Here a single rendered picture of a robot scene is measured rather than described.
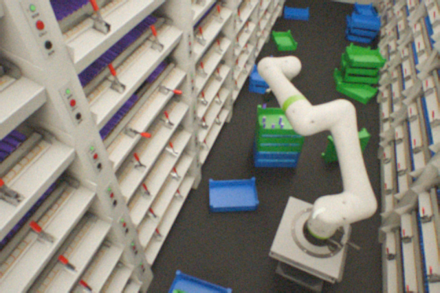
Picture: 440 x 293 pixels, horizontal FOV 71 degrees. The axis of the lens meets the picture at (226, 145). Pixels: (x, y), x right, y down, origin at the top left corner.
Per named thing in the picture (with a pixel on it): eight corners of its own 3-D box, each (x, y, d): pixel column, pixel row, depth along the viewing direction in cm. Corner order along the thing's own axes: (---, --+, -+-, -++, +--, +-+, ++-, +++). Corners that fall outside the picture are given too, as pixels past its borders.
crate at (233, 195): (254, 184, 212) (254, 177, 206) (257, 210, 198) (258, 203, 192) (209, 186, 210) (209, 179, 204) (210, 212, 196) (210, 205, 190)
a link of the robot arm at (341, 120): (386, 216, 133) (359, 94, 131) (352, 228, 130) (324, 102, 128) (367, 210, 145) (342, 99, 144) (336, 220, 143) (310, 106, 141)
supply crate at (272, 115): (300, 115, 214) (302, 105, 208) (305, 135, 200) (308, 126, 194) (256, 114, 213) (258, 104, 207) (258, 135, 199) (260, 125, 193)
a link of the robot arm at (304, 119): (324, 137, 135) (329, 116, 126) (296, 144, 133) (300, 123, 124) (304, 111, 147) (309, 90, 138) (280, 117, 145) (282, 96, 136)
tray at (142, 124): (183, 79, 145) (190, 63, 138) (111, 176, 105) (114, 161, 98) (145, 58, 144) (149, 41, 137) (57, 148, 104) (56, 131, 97)
